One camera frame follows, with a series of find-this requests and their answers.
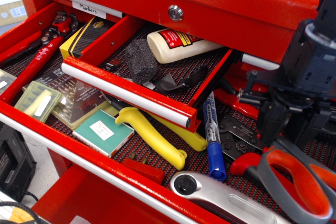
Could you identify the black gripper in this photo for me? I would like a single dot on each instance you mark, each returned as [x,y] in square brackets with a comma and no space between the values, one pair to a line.
[306,75]

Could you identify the orange grey handled scissors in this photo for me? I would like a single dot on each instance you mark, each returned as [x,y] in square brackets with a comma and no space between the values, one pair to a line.
[313,182]

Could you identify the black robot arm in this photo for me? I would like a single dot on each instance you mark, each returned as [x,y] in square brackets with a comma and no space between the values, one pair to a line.
[326,10]

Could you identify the small open red drawer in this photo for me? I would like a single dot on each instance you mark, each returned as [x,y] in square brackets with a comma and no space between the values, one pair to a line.
[179,107]

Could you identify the silver drawer lock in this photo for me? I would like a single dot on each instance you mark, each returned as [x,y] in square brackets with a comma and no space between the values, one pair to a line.
[175,13]

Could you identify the large open red drawer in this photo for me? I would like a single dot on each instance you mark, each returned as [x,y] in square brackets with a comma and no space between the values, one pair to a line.
[70,153]

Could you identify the blue whiteboard marker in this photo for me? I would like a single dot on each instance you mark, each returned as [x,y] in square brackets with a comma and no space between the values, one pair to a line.
[214,149]

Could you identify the silver utility knife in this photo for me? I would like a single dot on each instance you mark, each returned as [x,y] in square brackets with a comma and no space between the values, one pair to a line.
[222,200]

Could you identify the red tool chest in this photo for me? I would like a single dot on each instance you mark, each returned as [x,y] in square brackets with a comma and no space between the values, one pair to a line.
[262,28]

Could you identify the black tape scrap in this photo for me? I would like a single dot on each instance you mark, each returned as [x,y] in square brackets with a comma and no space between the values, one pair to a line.
[167,84]

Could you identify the small red plug adapter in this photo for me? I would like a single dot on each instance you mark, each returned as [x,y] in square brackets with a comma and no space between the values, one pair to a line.
[154,174]

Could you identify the white glue bottle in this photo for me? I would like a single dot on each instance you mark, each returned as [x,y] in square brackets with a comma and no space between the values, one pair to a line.
[170,45]

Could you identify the black foam block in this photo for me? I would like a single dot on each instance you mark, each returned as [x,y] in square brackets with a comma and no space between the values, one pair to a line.
[140,61]

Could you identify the small red black connector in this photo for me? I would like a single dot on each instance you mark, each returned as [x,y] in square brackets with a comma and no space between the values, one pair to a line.
[112,65]

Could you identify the green small box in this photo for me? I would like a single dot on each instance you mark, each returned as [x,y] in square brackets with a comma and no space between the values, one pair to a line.
[102,134]

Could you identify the drill bit set case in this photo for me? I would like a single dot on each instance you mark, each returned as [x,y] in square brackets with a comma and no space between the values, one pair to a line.
[78,100]

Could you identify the black yellow box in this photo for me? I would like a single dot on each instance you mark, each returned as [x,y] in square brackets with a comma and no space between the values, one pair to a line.
[85,36]

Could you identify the small yellowish plastic case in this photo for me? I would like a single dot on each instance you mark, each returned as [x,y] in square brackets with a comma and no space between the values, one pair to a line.
[38,101]

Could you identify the black electronic device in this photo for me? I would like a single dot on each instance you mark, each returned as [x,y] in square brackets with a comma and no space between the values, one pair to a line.
[17,163]

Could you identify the clear plastic case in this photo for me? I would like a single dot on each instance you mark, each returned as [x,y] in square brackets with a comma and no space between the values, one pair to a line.
[6,79]

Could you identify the red handled pliers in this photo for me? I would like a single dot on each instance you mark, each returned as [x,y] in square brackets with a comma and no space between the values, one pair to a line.
[226,92]

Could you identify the red handled crimping tool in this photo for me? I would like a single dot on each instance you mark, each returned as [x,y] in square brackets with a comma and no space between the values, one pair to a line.
[243,148]

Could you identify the yellow handled pliers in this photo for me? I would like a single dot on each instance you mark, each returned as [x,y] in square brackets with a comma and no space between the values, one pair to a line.
[133,116]

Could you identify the red handled wire stripper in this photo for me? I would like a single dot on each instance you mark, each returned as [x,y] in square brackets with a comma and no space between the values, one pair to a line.
[39,48]

